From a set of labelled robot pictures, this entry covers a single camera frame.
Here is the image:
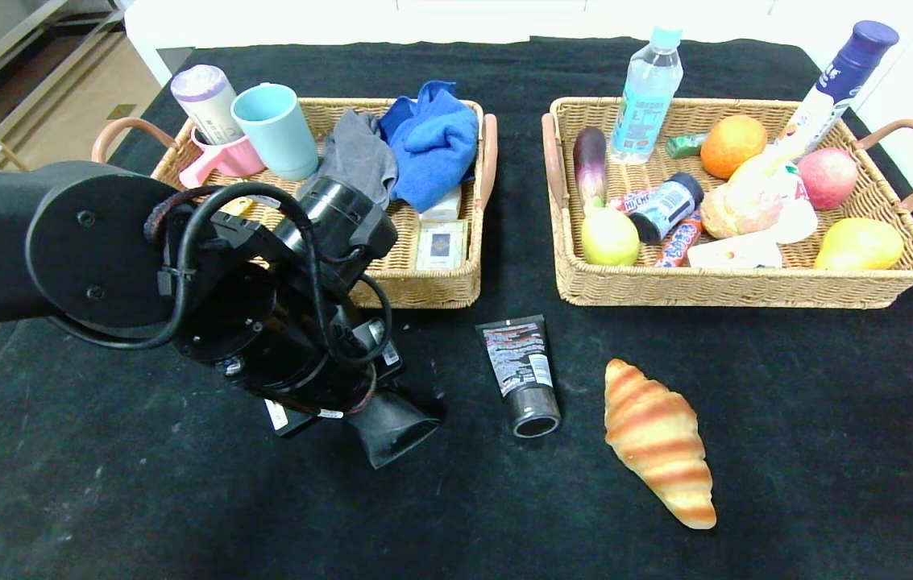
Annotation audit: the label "beige metal rack with wheels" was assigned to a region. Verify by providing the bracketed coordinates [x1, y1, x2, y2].
[0, 0, 127, 172]

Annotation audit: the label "woven wicker basket brown handles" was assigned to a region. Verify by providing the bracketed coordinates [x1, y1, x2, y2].
[92, 98, 499, 310]
[541, 97, 913, 310]

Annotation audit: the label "pink cup with handle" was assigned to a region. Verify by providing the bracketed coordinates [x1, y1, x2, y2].
[179, 127, 266, 189]

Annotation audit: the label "light blue plastic cup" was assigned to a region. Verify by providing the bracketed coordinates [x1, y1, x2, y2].
[231, 84, 320, 182]

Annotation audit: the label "yellow lemon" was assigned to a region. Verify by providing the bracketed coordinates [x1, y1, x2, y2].
[580, 205, 641, 267]

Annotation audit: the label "round cream puff bread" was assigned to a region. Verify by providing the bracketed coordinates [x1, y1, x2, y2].
[700, 167, 791, 240]

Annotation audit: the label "small green candy pack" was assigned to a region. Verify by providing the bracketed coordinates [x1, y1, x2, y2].
[666, 133, 707, 159]

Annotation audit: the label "striped golden croissant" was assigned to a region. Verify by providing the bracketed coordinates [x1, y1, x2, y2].
[604, 358, 717, 530]

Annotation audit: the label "orange fruit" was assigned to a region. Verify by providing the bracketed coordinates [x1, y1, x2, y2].
[700, 114, 769, 180]

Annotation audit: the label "card box blue diamond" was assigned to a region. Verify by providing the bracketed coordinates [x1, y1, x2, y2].
[415, 221, 470, 272]

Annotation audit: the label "white tumbler lilac lid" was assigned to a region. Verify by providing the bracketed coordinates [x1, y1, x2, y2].
[171, 66, 244, 147]

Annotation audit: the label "white background table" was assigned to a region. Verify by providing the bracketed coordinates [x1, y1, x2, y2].
[124, 0, 913, 88]

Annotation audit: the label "black leather glasses case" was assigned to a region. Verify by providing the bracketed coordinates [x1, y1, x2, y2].
[346, 385, 447, 470]

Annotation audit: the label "thin wire white tag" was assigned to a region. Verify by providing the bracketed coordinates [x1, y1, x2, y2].
[259, 367, 380, 421]

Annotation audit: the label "yellow pear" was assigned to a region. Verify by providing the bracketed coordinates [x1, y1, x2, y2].
[815, 217, 906, 271]

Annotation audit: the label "clear water bottle blue label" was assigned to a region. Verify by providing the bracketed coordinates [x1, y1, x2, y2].
[609, 26, 684, 165]

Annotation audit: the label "red apple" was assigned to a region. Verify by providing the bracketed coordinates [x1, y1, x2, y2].
[796, 147, 860, 210]

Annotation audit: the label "blue cloth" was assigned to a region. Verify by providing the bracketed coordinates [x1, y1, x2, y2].
[378, 81, 479, 214]

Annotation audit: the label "yellow banana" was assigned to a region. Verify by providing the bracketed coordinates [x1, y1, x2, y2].
[734, 143, 803, 182]

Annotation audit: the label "plain white small box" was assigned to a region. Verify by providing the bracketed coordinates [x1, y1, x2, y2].
[419, 185, 463, 222]

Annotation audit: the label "black table cloth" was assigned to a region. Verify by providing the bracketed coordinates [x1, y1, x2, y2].
[0, 36, 913, 580]

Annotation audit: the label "black cosmetic tube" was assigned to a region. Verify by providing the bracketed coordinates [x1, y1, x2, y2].
[475, 314, 562, 439]

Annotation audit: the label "white bottle purple cap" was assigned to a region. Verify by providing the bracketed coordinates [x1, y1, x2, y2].
[776, 21, 900, 154]

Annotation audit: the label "grey cloth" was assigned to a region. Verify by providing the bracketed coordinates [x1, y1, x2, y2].
[299, 110, 399, 212]

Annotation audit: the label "orange blue candy roll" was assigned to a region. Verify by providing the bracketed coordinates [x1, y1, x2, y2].
[655, 217, 703, 268]

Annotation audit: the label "red white candy roll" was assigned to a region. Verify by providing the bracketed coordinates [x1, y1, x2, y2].
[608, 187, 658, 212]

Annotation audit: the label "white yogurt drink bottle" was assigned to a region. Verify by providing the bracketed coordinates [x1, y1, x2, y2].
[774, 165, 820, 244]

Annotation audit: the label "purple eggplant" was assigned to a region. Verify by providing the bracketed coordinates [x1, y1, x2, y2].
[573, 126, 608, 212]

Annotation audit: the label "small jar dark blue lid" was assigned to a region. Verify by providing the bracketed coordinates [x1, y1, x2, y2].
[629, 171, 705, 244]

